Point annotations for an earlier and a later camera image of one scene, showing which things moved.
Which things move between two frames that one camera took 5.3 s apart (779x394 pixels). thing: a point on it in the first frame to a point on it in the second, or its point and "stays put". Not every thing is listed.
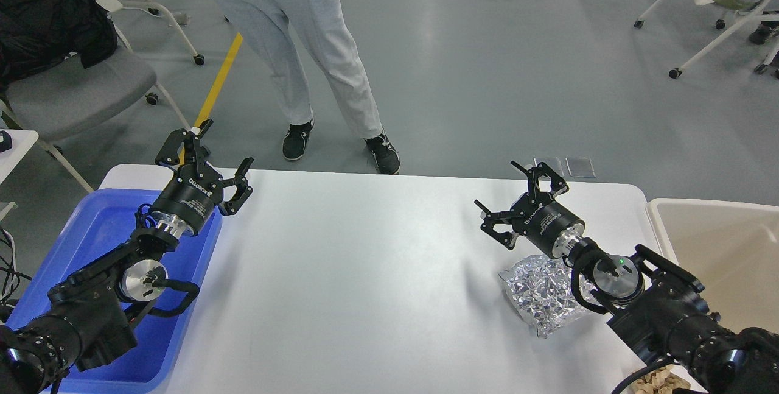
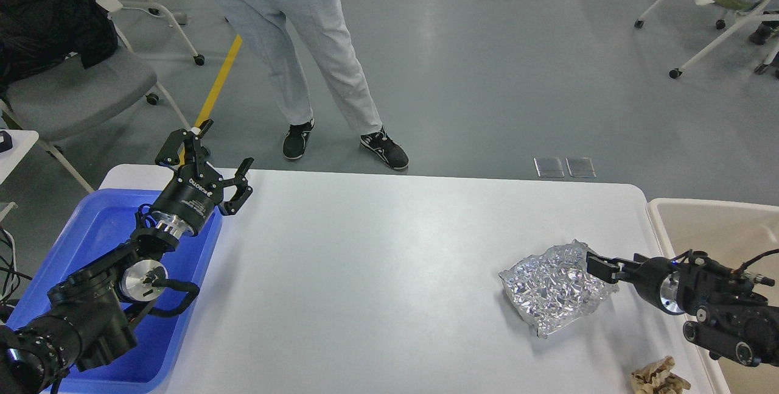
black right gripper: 549,225 to 646,274
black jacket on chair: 48,11 stays put
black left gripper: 185,206 stays put
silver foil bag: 540,288 stays put
